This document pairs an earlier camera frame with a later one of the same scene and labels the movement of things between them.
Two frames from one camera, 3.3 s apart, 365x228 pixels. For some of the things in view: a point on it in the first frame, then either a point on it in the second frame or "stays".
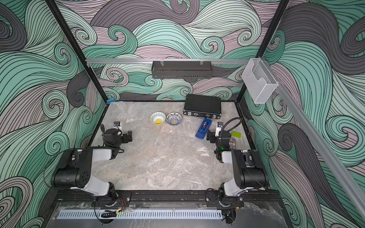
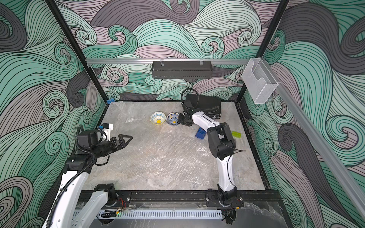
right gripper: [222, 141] -> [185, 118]
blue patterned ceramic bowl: [174, 118] stays
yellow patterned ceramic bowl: [158, 118] stays
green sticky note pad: [236, 134] stays
